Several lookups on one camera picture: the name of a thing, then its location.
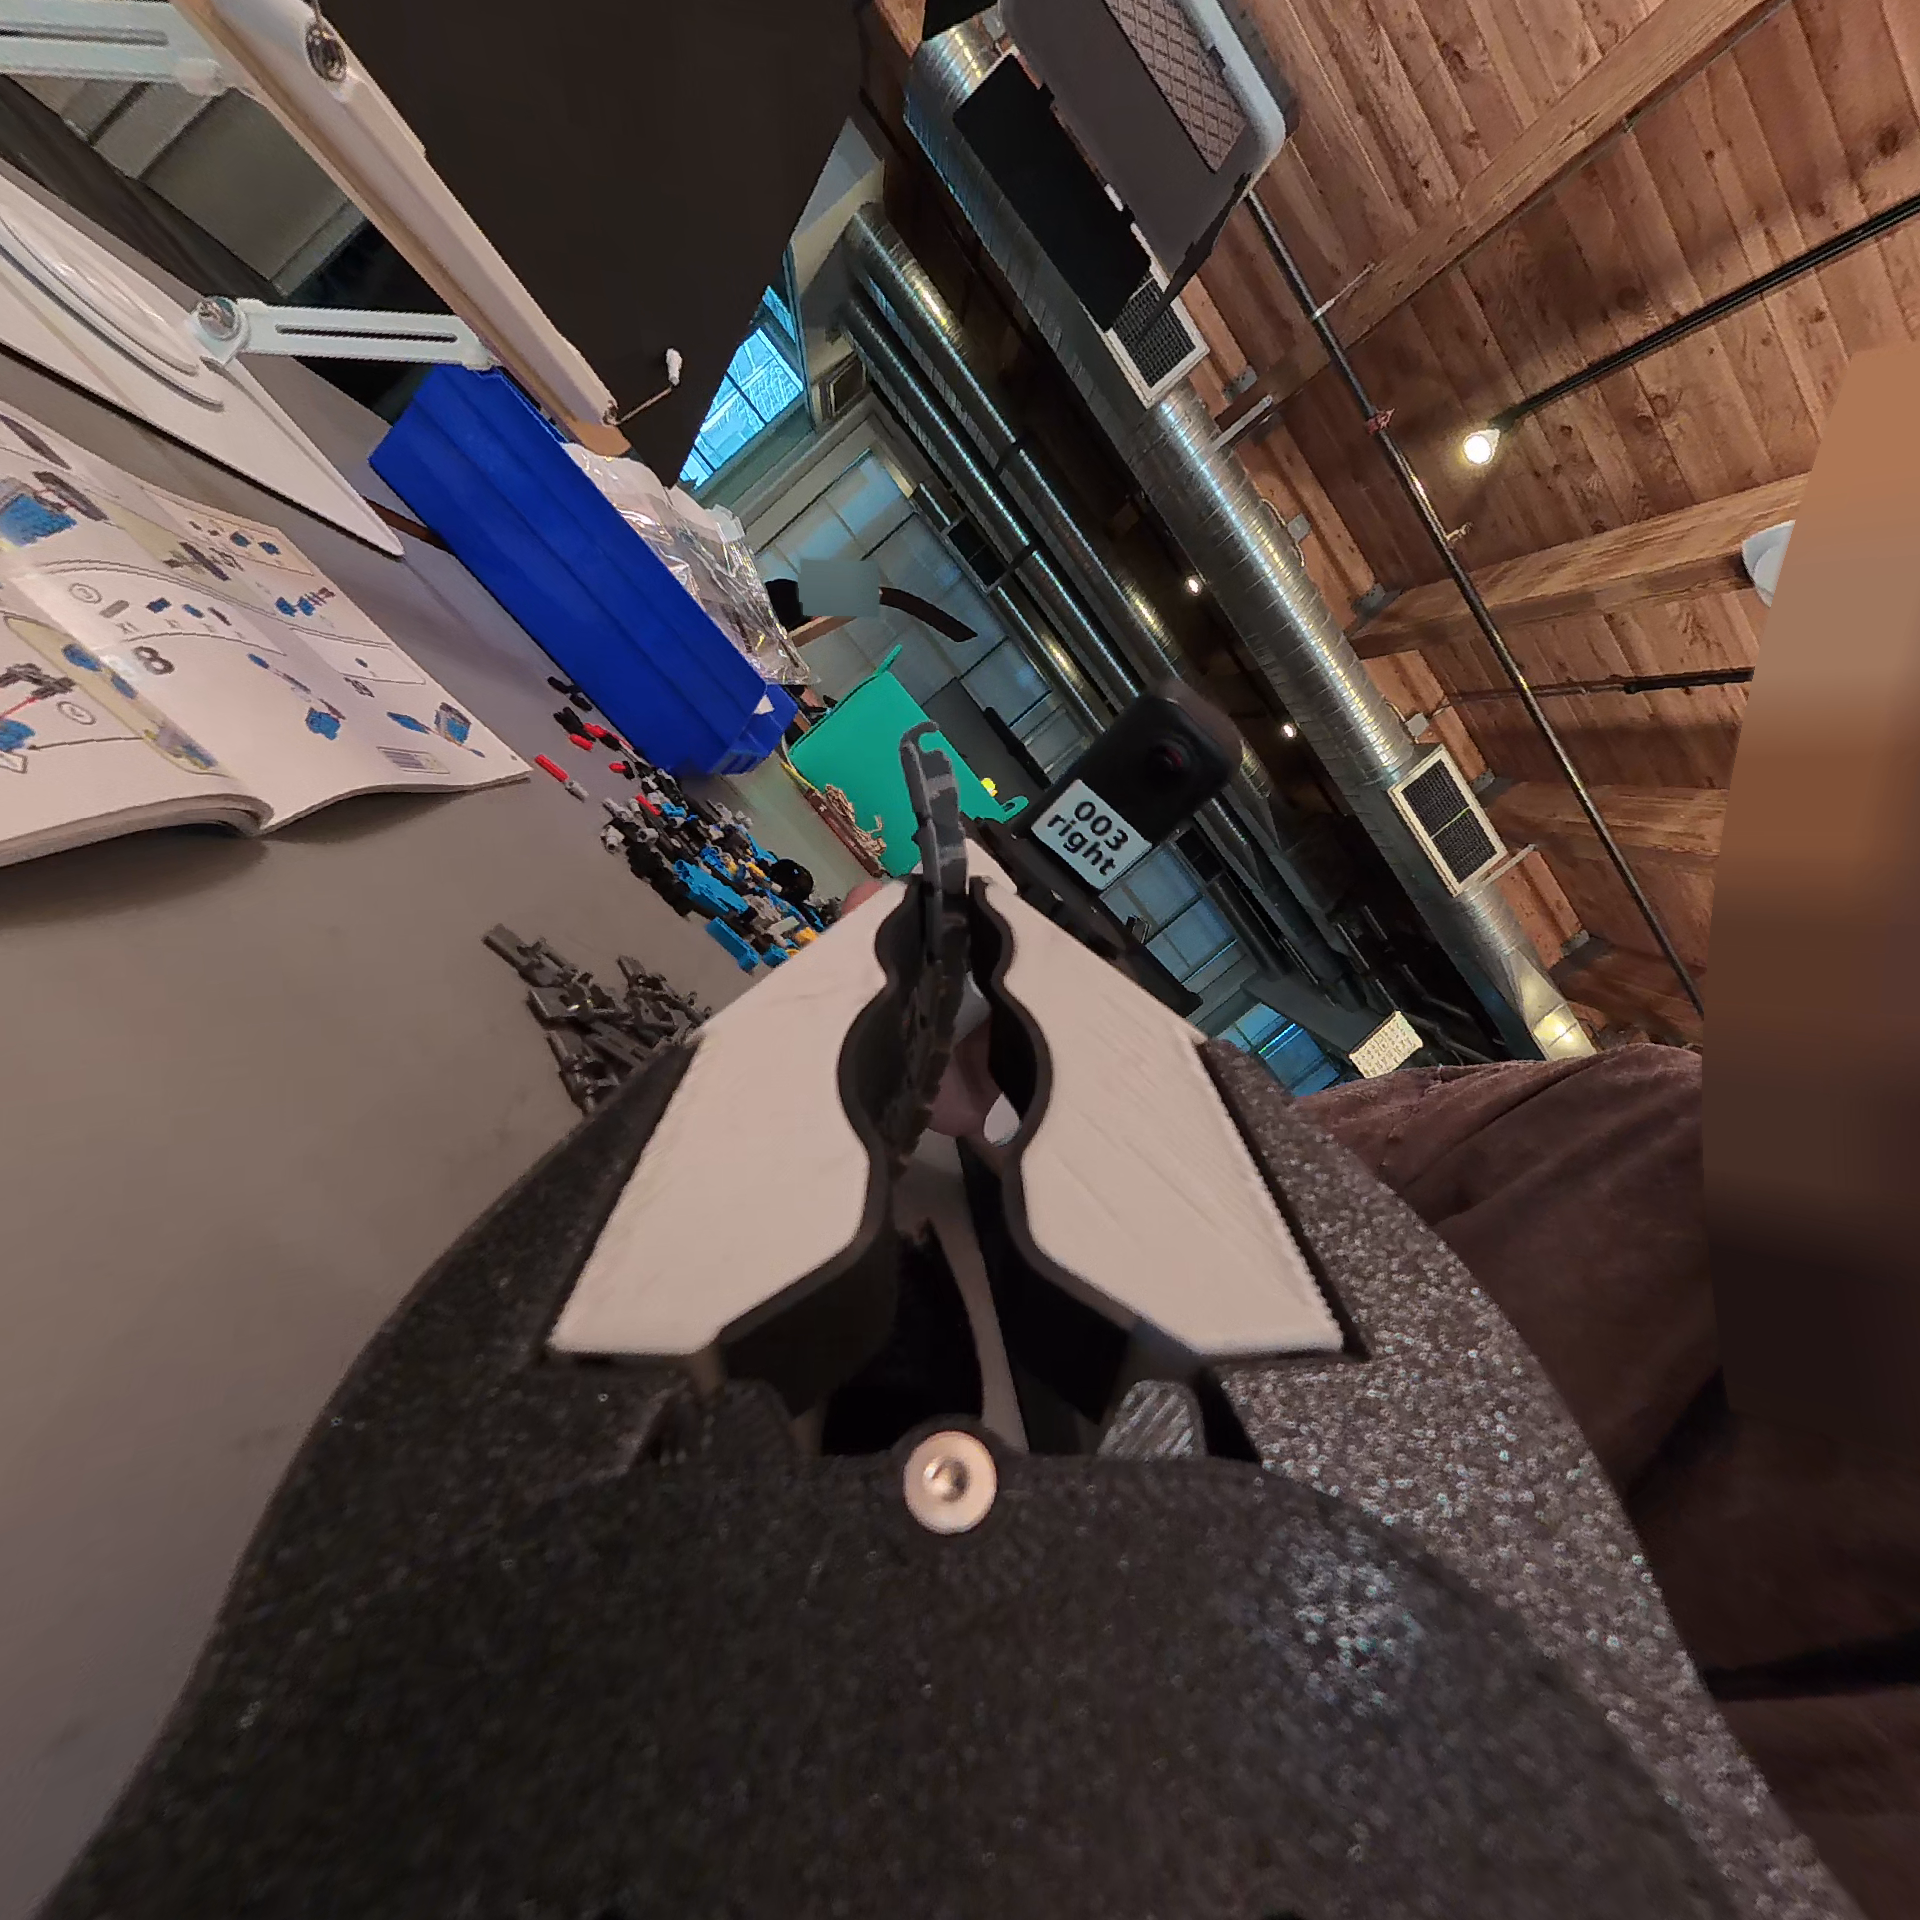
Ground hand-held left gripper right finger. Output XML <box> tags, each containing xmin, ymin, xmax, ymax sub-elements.
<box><xmin>967</xmin><ymin>877</ymin><xmax>1349</xmax><ymax>1367</ymax></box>

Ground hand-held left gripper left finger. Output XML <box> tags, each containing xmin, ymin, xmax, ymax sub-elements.
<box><xmin>550</xmin><ymin>877</ymin><xmax>930</xmax><ymax>1367</ymax></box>

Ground pile of grey track links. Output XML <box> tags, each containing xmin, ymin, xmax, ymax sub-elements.
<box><xmin>481</xmin><ymin>920</ymin><xmax>718</xmax><ymax>1116</ymax></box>

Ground grey desk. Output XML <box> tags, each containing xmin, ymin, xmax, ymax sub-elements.
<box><xmin>0</xmin><ymin>165</ymin><xmax>901</xmax><ymax>1920</ymax></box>

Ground person's right hand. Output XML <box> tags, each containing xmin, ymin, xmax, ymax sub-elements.
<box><xmin>926</xmin><ymin>1029</ymin><xmax>1026</xmax><ymax>1128</ymax></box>

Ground brown wooden model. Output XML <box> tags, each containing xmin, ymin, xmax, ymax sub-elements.
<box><xmin>807</xmin><ymin>776</ymin><xmax>898</xmax><ymax>869</ymax></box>

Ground heap of mixed coloured bricks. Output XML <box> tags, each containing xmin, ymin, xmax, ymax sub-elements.
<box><xmin>598</xmin><ymin>793</ymin><xmax>846</xmax><ymax>974</ymax></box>

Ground white vent grille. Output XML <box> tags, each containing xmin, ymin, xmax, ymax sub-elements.
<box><xmin>1386</xmin><ymin>747</ymin><xmax>1513</xmax><ymax>896</ymax></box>
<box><xmin>1100</xmin><ymin>275</ymin><xmax>1218</xmax><ymax>411</ymax></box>

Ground clear plastic bags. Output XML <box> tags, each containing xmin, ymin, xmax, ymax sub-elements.
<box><xmin>567</xmin><ymin>447</ymin><xmax>815</xmax><ymax>696</ymax></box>

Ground scattered black and red pins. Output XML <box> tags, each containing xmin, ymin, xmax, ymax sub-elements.
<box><xmin>537</xmin><ymin>673</ymin><xmax>635</xmax><ymax>799</ymax></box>

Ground blue plastic bin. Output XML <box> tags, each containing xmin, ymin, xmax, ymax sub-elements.
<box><xmin>365</xmin><ymin>361</ymin><xmax>803</xmax><ymax>780</ymax></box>

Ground large paned window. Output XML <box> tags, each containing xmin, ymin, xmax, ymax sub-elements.
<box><xmin>678</xmin><ymin>280</ymin><xmax>807</xmax><ymax>493</ymax></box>

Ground grey ceiling air unit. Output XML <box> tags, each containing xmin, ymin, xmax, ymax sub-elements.
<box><xmin>951</xmin><ymin>0</ymin><xmax>1302</xmax><ymax>336</ymax></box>

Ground open instruction booklet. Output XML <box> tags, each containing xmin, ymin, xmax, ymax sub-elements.
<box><xmin>0</xmin><ymin>394</ymin><xmax>537</xmax><ymax>870</ymax></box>

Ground black partition panel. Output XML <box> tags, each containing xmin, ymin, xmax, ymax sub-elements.
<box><xmin>320</xmin><ymin>0</ymin><xmax>875</xmax><ymax>493</ymax></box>

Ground silver ventilation duct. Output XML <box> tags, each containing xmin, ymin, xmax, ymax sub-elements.
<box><xmin>836</xmin><ymin>25</ymin><xmax>1604</xmax><ymax>1061</ymax></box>

